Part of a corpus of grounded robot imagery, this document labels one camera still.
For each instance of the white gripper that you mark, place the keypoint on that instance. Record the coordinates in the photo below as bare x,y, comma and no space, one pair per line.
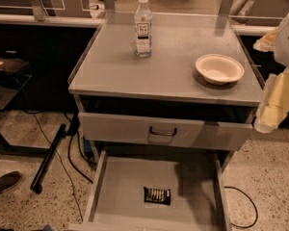
288,43

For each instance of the black rxbar chocolate bar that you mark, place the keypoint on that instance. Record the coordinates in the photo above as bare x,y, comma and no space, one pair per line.
157,196

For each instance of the grey top drawer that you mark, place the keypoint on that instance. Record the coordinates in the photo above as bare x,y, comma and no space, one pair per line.
190,133

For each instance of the grey metal drawer cabinet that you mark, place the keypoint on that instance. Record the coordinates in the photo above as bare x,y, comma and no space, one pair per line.
112,79

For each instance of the grey open middle drawer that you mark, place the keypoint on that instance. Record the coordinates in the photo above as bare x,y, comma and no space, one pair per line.
116,201

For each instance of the white paper bowl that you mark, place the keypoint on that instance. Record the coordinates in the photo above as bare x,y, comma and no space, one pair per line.
219,69

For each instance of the clear plastic water bottle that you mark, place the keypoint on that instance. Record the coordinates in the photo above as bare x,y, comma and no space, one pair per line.
143,29

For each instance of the black stand leg bar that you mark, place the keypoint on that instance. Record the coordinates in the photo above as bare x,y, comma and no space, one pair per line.
36,185

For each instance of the dark tray with note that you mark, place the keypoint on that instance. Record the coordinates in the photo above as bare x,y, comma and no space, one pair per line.
12,66

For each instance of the dark side table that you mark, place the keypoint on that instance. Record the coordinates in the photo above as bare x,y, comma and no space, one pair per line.
10,87

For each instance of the brown shoe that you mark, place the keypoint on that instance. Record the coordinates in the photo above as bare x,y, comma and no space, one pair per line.
9,180

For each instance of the black drawer handle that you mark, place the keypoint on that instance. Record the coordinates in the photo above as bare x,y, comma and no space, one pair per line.
161,133

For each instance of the white horizontal rail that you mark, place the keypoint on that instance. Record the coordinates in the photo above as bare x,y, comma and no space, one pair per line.
54,21

